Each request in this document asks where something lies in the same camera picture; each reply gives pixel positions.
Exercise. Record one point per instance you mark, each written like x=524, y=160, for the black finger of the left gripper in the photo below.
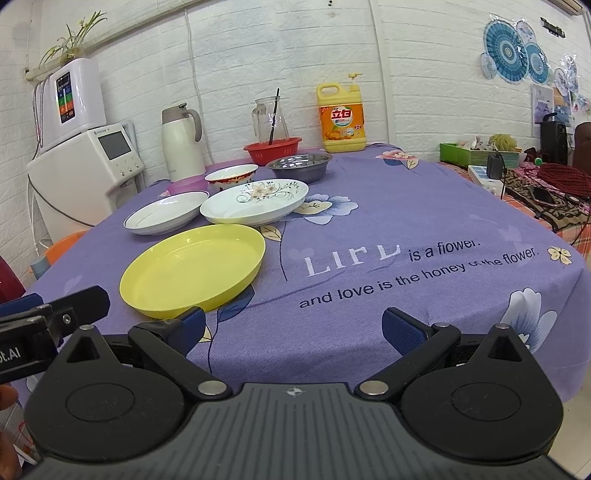
x=85, y=307

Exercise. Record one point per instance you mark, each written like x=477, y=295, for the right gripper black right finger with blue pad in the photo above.
x=423, y=347

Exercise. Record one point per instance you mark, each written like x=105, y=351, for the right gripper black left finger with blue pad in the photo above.
x=163, y=346

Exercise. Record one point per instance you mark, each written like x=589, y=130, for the yellow plastic plate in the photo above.
x=204, y=267

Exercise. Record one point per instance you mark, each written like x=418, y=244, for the white plate silver rim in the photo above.
x=165, y=215

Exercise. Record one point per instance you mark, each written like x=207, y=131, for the purple plastic bowl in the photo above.
x=190, y=184

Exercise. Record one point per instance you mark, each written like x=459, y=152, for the white floral ceramic plate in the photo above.
x=255, y=204

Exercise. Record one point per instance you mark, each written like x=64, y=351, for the white bowl red pattern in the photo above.
x=231, y=176

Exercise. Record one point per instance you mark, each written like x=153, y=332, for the stainless steel bowl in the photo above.
x=305, y=167

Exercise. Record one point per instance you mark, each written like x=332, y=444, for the person's left hand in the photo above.
x=10, y=464

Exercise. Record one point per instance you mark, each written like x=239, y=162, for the orange plastic stool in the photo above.
x=50, y=255

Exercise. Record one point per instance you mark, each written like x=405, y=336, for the purple floral tablecloth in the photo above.
x=376, y=234

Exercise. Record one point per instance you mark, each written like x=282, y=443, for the white water dispenser machine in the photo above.
x=82, y=181

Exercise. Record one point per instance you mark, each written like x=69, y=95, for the white power strip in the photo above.
x=478, y=175

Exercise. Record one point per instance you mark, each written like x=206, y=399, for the green plastic tray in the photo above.
x=453, y=154

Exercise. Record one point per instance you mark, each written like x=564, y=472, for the red plastic basket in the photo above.
x=263, y=153

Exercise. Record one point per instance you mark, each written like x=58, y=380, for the white water purifier unit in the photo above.
x=67, y=103

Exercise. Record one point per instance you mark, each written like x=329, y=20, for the white thermos jug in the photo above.
x=181, y=133

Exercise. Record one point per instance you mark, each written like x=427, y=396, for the dark red knitted cloth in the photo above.
x=567, y=179

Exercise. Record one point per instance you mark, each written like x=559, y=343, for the yellow dish soap bottle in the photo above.
x=342, y=120

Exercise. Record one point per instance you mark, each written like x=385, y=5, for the black speaker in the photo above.
x=554, y=140

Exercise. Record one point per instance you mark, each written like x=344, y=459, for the clear glass pitcher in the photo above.
x=261, y=121

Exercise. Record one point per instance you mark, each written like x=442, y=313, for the potted green plant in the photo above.
x=71, y=46

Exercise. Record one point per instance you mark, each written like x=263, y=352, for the black straw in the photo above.
x=276, y=103

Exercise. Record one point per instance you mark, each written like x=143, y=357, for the blue paper fan decorations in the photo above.
x=512, y=53

